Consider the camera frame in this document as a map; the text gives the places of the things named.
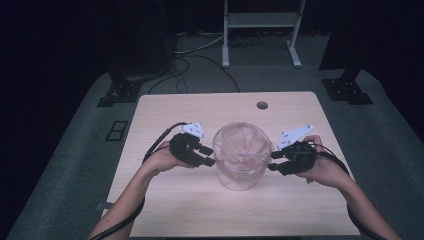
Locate black floor outlet frame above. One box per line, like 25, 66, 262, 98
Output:
105, 120, 129, 142

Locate right hand-held gripper black cable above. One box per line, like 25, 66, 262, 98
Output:
308, 142, 389, 240

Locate clear cylindrical bin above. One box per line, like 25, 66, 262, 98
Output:
211, 121, 275, 192

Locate hand-held gripper black cable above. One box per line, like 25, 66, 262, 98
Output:
308, 142, 389, 240
89, 121, 190, 240

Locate person's right hand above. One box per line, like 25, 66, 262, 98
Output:
295, 134, 356, 192

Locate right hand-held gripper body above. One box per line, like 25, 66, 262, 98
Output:
276, 124, 318, 177

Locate grey floor cable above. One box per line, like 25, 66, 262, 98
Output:
174, 30, 228, 56

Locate grey tape piece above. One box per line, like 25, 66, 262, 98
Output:
95, 201, 114, 212

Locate white metal stand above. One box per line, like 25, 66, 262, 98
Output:
221, 0, 307, 69

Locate black stand base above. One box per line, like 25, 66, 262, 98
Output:
96, 70, 144, 108
321, 67, 374, 106

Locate black floor cable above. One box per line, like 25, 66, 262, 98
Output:
147, 54, 241, 95

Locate left hand-held gripper black cable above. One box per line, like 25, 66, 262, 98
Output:
89, 121, 190, 240

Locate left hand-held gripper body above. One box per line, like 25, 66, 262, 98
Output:
168, 121, 205, 168

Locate person's left hand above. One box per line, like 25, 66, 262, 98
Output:
142, 140, 197, 177

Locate translucent plastic bag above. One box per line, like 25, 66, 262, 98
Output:
213, 121, 273, 175

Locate black cabinet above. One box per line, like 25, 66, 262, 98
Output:
108, 0, 178, 77

